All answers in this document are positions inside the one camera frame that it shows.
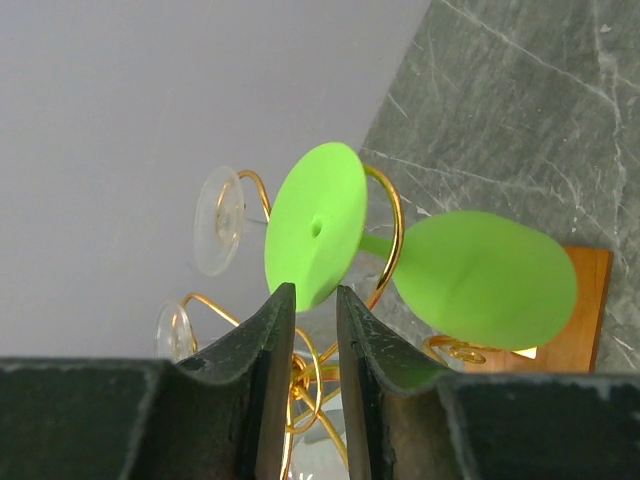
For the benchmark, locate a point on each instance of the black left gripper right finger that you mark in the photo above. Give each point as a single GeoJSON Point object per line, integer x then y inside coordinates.
{"type": "Point", "coordinates": [410, 417]}

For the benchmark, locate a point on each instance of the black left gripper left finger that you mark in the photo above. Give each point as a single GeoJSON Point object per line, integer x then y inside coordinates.
{"type": "Point", "coordinates": [219, 414]}

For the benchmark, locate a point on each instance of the clear tall wine glass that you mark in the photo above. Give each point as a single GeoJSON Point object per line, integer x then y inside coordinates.
{"type": "Point", "coordinates": [174, 338]}

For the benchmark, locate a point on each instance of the green plastic wine glass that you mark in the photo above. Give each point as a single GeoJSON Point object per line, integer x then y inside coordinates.
{"type": "Point", "coordinates": [474, 276]}

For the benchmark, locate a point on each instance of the clear short wine glass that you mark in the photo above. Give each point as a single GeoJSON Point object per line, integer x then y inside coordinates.
{"type": "Point", "coordinates": [220, 218]}

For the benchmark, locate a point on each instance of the brown wooden rack base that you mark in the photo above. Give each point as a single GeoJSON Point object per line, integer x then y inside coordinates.
{"type": "Point", "coordinates": [574, 350]}

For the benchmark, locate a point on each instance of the gold wire wine glass rack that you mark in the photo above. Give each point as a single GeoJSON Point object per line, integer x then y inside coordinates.
{"type": "Point", "coordinates": [300, 370]}

